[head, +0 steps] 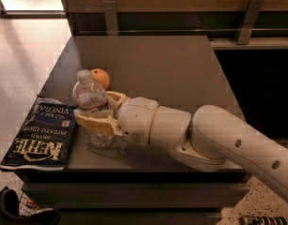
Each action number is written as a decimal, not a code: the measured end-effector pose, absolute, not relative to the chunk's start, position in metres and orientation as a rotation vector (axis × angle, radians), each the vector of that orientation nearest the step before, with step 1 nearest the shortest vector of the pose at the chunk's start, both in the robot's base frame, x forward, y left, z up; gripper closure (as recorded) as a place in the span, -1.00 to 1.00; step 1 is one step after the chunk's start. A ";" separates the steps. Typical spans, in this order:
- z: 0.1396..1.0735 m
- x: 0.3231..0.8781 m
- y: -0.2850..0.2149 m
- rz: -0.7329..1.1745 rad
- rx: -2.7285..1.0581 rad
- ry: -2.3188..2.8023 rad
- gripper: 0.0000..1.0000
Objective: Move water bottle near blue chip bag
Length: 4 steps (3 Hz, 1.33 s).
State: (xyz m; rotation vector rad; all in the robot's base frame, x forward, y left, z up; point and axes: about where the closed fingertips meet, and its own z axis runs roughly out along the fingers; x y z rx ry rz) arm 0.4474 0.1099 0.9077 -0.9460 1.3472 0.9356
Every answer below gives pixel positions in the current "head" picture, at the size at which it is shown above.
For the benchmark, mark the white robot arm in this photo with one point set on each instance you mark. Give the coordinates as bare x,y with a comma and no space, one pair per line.
203,140

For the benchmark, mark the left metal bracket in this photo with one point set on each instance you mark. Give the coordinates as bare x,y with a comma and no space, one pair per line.
110,14

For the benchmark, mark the horizontal metal rail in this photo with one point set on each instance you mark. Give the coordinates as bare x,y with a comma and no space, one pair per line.
268,30

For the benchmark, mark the metal bracket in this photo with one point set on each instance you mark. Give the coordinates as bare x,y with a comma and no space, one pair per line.
243,34
110,14

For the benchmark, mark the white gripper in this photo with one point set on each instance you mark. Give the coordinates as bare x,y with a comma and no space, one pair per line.
136,117

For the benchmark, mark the clear plastic water bottle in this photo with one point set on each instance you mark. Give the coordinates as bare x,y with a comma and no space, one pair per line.
90,95

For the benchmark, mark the black wire basket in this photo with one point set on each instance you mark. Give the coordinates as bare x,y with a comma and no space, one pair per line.
13,211

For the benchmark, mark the blue Kettle chip bag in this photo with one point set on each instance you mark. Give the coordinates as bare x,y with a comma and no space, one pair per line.
43,142

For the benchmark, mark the right metal bracket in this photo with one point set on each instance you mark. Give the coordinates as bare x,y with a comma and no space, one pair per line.
243,34

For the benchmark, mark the orange fruit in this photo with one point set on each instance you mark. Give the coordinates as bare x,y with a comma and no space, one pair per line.
101,76

